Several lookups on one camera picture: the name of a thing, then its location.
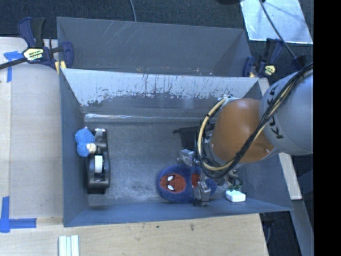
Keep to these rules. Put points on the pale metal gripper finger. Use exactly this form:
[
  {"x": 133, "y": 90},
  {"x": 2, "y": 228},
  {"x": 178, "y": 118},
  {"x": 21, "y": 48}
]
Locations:
[
  {"x": 186, "y": 156},
  {"x": 203, "y": 195}
]

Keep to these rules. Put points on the pale wood board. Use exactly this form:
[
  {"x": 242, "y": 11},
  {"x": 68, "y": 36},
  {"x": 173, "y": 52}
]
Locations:
[{"x": 36, "y": 143}]

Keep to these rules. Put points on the grey metal bin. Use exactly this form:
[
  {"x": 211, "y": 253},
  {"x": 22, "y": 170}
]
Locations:
[{"x": 144, "y": 156}]

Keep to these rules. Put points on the blue knitted toy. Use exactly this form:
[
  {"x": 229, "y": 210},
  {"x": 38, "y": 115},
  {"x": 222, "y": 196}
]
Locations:
[{"x": 83, "y": 143}]

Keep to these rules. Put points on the black tape dispenser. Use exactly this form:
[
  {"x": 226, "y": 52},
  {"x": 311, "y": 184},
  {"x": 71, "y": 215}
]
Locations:
[{"x": 98, "y": 169}]

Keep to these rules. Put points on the blue plush with red mask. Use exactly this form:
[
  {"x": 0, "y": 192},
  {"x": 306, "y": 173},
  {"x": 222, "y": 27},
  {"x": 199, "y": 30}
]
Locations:
[{"x": 174, "y": 183}]

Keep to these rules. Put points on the white rectangular block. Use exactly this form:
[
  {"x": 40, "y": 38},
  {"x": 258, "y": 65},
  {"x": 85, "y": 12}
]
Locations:
[{"x": 235, "y": 196}]

